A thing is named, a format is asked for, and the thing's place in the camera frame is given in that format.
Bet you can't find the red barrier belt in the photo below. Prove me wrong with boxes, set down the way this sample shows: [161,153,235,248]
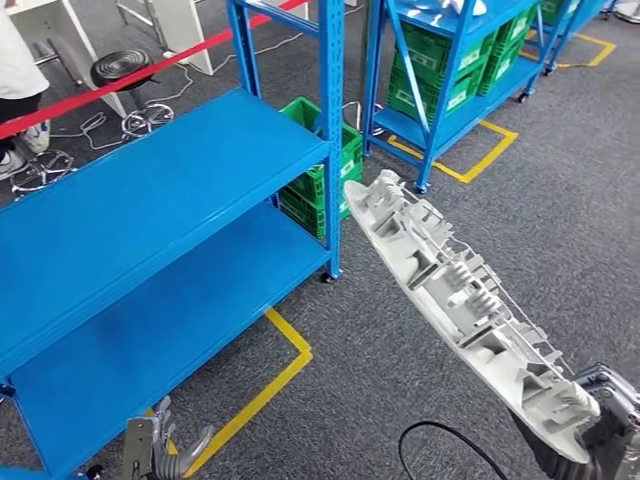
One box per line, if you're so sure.
[0,0,309,140]

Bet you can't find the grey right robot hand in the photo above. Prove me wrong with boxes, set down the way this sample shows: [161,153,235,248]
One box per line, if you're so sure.
[509,362,640,480]

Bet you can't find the blue metal shelf rack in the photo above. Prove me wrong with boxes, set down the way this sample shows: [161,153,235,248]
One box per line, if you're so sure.
[0,0,346,480]
[361,0,576,195]
[519,0,616,75]

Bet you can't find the black round stool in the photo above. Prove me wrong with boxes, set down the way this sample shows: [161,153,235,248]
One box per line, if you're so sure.
[10,148,76,197]
[90,49,175,140]

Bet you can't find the white desk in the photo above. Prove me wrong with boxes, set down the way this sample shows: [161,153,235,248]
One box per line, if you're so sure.
[7,0,128,121]
[145,0,214,75]

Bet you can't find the yellow floor tape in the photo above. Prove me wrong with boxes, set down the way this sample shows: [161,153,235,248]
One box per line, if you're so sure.
[145,307,315,480]
[387,119,519,185]
[519,33,617,71]

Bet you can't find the grey plastic hubcap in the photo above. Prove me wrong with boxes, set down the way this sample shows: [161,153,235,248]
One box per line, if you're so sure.
[343,170,601,465]

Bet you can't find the person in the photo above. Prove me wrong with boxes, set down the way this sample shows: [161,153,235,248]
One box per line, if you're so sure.
[0,6,51,180]

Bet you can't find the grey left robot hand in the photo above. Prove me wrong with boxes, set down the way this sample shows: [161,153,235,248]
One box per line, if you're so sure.
[122,396,216,480]

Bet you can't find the white plastic parts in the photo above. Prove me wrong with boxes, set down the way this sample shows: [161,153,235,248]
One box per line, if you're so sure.
[405,0,488,18]

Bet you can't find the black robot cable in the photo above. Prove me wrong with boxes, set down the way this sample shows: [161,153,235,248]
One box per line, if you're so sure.
[398,421,509,480]

